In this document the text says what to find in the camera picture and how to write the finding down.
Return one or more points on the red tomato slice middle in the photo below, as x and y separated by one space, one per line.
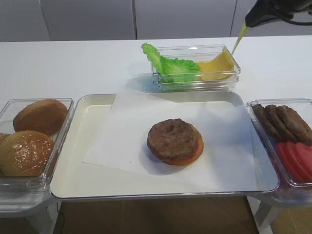
294 161

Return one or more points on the brown patty middle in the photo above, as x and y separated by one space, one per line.
278 124

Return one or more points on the clear bun container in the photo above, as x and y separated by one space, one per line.
32 183

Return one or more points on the clear patty tomato container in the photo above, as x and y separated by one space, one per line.
287 193

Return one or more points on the red tomato slice right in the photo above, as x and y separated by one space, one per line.
304 157

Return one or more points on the yellow cheese slice in container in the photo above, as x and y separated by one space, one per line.
218 68

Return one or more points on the brown patty right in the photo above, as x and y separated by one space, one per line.
295 124

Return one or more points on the green lettuce leaf back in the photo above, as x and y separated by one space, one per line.
153 56

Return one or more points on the sesame bun top rear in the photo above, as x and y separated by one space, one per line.
3 136

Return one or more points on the white paper sheet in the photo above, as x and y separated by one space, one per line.
226 164

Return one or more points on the brown patty left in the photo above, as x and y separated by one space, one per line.
259 112

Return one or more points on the red tomato slice left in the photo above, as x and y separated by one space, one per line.
283 156

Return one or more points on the sesame bun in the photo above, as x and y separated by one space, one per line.
25 153
3 136

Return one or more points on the plain bun bottom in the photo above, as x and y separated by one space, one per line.
46 116

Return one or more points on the green lettuce leaf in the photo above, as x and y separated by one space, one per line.
178 70
153 56

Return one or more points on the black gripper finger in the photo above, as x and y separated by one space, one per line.
267 11

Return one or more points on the yellow cheese slice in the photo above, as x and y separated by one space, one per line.
218 68
243 32

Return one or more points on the green lettuce leaf front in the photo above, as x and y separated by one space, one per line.
178 70

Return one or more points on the sesame bun top front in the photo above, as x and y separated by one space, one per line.
25 153

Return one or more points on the yellow cheese slice top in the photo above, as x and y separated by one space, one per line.
243 32

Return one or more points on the white serving tray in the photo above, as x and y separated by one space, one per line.
75 179

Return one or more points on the clear lettuce cheese container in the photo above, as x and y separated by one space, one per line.
196 53

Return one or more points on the red tomato slice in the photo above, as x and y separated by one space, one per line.
283 156
304 157
294 161

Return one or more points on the bottom burger bun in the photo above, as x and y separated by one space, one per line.
198 136

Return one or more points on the brown patty on bun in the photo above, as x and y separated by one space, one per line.
172 139

